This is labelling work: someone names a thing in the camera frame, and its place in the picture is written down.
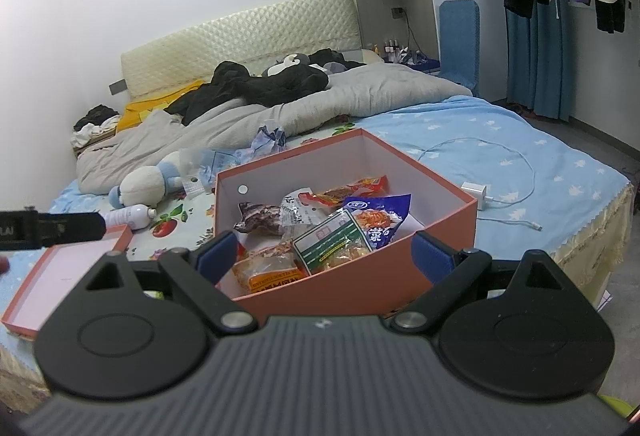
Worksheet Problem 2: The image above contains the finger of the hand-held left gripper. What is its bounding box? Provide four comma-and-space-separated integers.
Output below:
35, 211, 107, 249

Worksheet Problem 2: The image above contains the cluster of small bottles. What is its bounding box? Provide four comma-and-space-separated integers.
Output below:
382, 37, 411, 57

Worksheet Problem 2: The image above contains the green edged clear snack packet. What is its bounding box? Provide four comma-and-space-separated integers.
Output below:
291, 208, 373, 277

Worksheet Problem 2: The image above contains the pile of clothes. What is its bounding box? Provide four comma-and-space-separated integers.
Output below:
72, 103, 121, 147

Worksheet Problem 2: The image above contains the blue curtain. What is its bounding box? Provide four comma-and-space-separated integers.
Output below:
505, 0, 576, 122

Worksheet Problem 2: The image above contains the cream padded headboard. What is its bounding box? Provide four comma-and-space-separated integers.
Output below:
120, 0, 363, 102

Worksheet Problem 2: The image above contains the cream lace bed skirt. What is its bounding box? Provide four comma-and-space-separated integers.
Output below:
547, 183, 636, 314

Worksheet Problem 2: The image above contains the white charging cable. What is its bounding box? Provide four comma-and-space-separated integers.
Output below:
417, 136, 543, 232

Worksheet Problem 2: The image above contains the dark silver foil packet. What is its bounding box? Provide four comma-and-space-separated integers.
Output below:
234, 202, 283, 235

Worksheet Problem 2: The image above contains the grey duvet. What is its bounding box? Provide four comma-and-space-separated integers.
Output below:
76, 63, 473, 194

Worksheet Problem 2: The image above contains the pink cardboard box lid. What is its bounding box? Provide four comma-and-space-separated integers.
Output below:
1, 223, 135, 342

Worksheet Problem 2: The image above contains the pile of black clothing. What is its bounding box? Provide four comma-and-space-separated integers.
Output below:
167, 48, 366, 124

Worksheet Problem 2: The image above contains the black and white plush toy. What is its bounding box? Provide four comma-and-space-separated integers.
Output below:
261, 53, 312, 78

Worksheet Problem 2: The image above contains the pink cardboard box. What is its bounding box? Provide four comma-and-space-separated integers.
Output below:
214, 127, 478, 317

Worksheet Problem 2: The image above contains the crumpled blue white plastic bag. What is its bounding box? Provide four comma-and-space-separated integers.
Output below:
177, 126, 288, 195

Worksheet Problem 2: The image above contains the white spray bottle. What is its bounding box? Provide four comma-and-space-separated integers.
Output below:
100, 204, 157, 233

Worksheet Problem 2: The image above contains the white snack packet red label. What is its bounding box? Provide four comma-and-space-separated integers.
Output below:
279, 188, 331, 242

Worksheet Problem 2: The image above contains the blue snack packet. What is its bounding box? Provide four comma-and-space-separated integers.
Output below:
342, 193, 412, 252

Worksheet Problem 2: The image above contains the yellow pillow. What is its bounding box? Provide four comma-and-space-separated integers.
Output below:
116, 81, 206, 133

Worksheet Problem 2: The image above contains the white charger plug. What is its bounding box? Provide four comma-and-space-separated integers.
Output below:
460, 181, 496, 212

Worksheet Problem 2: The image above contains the yellow clear snack packet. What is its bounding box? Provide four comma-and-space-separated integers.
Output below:
232, 241, 308, 296

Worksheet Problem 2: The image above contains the red yellow edged snack packet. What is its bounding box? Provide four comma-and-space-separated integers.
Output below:
312, 175, 390, 208

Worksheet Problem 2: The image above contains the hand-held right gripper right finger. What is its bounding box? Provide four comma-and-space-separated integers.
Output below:
390, 231, 576, 332

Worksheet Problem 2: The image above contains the white blue plush toy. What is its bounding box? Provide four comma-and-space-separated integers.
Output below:
109, 150, 183, 209

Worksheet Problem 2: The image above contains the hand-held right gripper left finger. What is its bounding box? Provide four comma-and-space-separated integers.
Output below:
82, 231, 256, 334

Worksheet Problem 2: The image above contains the blue chair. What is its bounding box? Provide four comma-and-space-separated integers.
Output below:
438, 0, 482, 97

